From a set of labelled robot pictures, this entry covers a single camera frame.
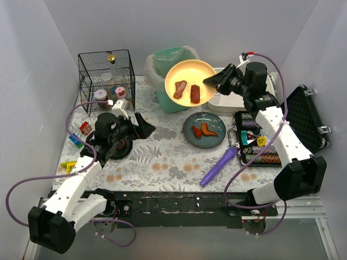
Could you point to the purple toy microphone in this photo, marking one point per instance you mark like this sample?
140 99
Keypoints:
229 154

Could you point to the blue glazed ceramic plate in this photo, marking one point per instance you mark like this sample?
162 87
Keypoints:
215 124

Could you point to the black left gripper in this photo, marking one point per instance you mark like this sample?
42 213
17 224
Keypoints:
136 128

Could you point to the pink lid spice jar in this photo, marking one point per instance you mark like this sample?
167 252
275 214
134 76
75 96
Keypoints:
122 95

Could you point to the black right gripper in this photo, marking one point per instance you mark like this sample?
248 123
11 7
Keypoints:
227 80

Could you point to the red chili pepper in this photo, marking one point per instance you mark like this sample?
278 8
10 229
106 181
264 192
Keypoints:
120 147

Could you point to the black poker chip case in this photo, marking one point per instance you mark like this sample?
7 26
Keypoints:
304 120

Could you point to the blue toy brick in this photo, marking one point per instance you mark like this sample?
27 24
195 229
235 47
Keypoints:
74 139

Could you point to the floral table mat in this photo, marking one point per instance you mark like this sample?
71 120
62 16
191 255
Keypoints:
166 161

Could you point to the green trash bin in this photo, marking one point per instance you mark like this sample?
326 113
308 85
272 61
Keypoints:
167 105

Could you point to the black small plate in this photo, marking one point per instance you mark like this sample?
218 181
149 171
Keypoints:
117 154

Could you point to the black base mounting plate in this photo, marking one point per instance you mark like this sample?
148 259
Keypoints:
176 209

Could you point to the yellow toy brick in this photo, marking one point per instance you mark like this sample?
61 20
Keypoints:
68 166

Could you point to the purple grey chip stack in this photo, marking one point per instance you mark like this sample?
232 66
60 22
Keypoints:
249 124

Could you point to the pink bin liner bag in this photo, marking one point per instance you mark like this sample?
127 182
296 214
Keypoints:
151 73

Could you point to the yellow big blind button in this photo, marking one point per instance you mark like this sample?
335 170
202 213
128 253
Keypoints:
261 141

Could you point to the black all-in triangle button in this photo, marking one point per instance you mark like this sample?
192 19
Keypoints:
251 136

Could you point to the clear jar blue label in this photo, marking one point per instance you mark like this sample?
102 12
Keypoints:
108 82

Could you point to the white rectangular basin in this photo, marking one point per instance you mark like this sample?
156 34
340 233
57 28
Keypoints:
233 102

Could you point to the black wire cage rack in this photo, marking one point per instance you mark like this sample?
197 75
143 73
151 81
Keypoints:
93 65

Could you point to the orange chicken wing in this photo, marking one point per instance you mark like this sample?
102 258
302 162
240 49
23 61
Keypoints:
197 132
205 130

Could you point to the brown meat piece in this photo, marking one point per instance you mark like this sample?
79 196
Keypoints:
195 94
180 87

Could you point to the yellow plastic plate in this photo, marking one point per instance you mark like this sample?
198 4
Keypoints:
193 72

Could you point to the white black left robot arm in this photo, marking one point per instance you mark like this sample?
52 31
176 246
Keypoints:
54 225

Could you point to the orange chicken wing right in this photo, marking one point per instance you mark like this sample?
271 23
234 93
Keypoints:
205 130

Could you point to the glass bottle gold cap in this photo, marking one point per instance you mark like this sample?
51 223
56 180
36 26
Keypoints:
116 69

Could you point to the brown meat piece right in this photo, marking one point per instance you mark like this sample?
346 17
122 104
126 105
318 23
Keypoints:
195 94

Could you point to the clear cup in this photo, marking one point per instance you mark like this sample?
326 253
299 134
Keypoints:
216 99

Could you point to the green blue chip stack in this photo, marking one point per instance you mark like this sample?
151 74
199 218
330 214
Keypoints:
246 117

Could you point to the brown jar white lid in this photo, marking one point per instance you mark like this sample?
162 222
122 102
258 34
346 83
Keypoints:
101 95

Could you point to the red owl toy block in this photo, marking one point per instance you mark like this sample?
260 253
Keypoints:
85 128

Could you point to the brown meat piece left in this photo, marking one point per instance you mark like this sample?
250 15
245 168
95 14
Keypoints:
180 87

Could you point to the orange chicken wing left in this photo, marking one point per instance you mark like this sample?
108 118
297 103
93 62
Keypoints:
197 132

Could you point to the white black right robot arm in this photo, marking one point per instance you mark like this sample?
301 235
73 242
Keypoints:
302 173

